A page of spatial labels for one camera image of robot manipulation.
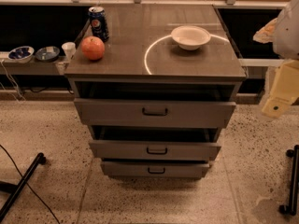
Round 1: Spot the grey side shelf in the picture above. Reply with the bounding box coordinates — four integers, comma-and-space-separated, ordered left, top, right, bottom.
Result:
0, 52, 68, 76

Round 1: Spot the blue grey shallow bowl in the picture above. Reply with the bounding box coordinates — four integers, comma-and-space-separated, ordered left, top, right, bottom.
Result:
36, 46, 60, 63

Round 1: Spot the grey drawer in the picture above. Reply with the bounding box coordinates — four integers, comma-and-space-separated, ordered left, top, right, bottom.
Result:
74, 98, 235, 128
89, 140, 221, 161
101, 161, 209, 179

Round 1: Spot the grey bottom drawer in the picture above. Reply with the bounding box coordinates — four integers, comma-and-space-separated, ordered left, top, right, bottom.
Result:
101, 161, 209, 179

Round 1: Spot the grey top drawer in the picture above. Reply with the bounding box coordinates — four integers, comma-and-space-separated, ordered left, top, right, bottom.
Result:
74, 98, 235, 128

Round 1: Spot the small white paper cup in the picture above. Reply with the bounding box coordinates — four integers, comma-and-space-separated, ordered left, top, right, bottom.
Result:
62, 42, 76, 61

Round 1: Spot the black stand leg left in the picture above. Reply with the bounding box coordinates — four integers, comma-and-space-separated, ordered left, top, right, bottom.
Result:
0, 153, 46, 222

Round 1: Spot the blue white bowl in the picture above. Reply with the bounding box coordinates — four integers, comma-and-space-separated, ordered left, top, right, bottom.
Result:
8, 46, 35, 63

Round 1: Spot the grey drawer cabinet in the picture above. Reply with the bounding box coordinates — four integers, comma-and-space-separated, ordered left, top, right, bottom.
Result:
65, 4, 246, 166

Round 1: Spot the red apple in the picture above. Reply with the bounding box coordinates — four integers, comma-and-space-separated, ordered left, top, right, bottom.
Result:
81, 36, 105, 61

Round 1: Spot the black stand leg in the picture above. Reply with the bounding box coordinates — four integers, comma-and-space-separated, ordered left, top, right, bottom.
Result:
279, 145, 299, 216
0, 153, 46, 222

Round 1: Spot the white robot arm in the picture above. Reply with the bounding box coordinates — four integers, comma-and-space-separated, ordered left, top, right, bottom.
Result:
253, 0, 299, 119

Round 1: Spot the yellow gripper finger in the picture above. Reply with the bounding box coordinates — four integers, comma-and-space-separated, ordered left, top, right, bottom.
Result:
253, 18, 277, 44
261, 60, 299, 119

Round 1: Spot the white cable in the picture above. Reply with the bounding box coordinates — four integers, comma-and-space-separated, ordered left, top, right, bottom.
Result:
0, 59, 27, 103

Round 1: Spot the black stand leg right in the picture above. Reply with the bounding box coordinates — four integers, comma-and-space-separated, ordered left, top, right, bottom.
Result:
279, 145, 299, 216

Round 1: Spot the black floor cable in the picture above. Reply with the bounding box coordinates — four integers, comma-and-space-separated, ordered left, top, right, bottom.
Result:
0, 144, 62, 224

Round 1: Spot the blue pepsi can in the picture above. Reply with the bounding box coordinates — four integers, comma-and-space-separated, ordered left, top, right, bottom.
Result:
88, 7, 109, 42

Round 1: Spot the grey middle drawer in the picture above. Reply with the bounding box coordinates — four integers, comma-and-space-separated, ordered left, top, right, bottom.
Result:
89, 140, 221, 161

